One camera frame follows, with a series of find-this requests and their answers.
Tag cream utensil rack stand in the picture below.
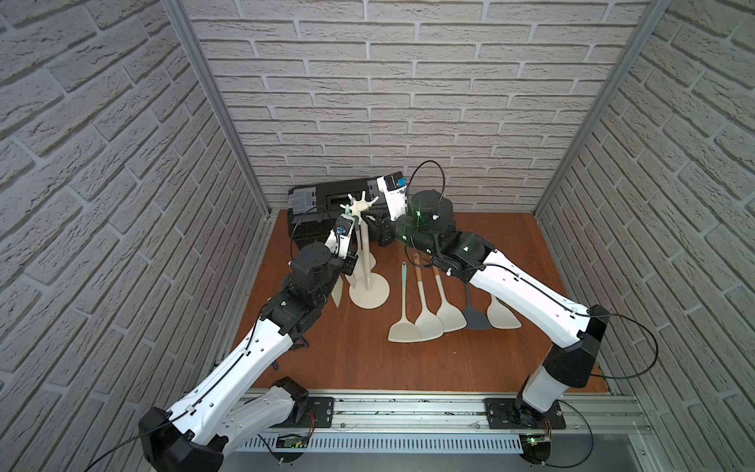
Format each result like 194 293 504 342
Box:
343 191 389 310

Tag cream spatula green handle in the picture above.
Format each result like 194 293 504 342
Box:
387 262 420 343

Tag black plastic toolbox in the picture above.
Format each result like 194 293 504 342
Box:
287 177 389 249

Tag cream spoon green handle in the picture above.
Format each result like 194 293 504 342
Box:
330 277 343 308

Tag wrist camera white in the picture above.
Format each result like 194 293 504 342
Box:
326 214 357 260
377 171 407 221

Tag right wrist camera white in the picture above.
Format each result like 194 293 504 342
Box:
377 171 407 221

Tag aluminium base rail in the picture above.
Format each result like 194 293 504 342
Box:
176 388 656 455

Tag cream ladle wooden handle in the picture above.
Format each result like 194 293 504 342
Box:
486 296 522 330

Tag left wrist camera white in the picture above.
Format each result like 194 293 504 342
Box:
326 214 357 260

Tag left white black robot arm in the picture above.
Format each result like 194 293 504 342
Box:
135 236 369 471

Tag grey spatula green handle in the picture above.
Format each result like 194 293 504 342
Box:
462 284 493 330

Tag cream spatula wooden handle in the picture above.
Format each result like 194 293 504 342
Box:
413 254 444 342

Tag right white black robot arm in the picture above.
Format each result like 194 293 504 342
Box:
377 176 611 428

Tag cream slotted turner wooden handle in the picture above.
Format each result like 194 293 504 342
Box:
433 267 467 332

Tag blue handled pliers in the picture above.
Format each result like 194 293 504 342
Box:
271 337 310 371

